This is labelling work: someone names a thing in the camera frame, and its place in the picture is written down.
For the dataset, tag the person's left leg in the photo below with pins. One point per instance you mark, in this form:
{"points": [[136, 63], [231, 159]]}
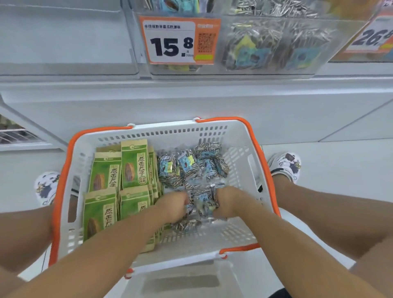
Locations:
{"points": [[21, 239]]}

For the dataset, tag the white orange shopping basket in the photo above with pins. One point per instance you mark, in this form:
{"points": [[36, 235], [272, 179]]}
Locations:
{"points": [[184, 132]]}

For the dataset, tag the person's right shoe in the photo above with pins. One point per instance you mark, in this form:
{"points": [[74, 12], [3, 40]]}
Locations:
{"points": [[287, 165]]}

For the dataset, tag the empty clear plastic bin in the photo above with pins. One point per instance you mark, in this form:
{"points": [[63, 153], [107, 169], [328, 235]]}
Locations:
{"points": [[61, 46]]}

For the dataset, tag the person's leg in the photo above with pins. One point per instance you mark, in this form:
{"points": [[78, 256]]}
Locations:
{"points": [[21, 239], [344, 221]]}

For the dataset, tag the person's right forearm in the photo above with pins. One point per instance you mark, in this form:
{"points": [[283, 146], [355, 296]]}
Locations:
{"points": [[301, 258]]}

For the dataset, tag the sunflower seed packets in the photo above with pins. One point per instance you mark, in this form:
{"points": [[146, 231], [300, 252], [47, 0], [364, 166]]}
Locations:
{"points": [[261, 46]]}

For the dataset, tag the person's shoe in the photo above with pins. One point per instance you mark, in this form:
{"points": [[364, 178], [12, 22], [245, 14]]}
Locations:
{"points": [[46, 188], [287, 165]]}

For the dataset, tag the orange and blue snack packets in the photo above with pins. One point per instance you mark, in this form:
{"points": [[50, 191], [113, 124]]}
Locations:
{"points": [[353, 56]]}

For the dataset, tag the person's left shoe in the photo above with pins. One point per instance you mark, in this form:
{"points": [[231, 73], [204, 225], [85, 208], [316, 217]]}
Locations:
{"points": [[46, 188]]}

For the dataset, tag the person's left forearm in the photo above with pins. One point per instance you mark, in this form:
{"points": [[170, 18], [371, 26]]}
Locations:
{"points": [[98, 258]]}

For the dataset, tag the orange white price tag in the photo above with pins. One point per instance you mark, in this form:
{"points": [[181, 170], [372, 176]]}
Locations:
{"points": [[172, 43], [371, 38]]}

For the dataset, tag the pile of seed packets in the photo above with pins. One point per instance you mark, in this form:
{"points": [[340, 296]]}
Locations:
{"points": [[190, 165]]}

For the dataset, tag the person's right leg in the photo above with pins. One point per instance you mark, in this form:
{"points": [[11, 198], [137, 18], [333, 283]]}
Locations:
{"points": [[344, 221]]}

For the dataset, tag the pile of brown snack bags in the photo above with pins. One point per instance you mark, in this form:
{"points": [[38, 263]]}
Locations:
{"points": [[15, 135]]}

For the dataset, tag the white store shelf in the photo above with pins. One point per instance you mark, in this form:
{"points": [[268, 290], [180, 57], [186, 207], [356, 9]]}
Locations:
{"points": [[215, 92]]}

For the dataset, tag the person's grey shirt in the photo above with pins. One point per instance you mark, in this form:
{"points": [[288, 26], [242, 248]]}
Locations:
{"points": [[178, 285]]}

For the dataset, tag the person's left hand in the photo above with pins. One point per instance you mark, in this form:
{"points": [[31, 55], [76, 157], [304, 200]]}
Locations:
{"points": [[172, 207]]}

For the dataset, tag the person's right hand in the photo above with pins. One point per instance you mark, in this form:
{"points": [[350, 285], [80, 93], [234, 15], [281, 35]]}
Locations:
{"points": [[236, 202]]}

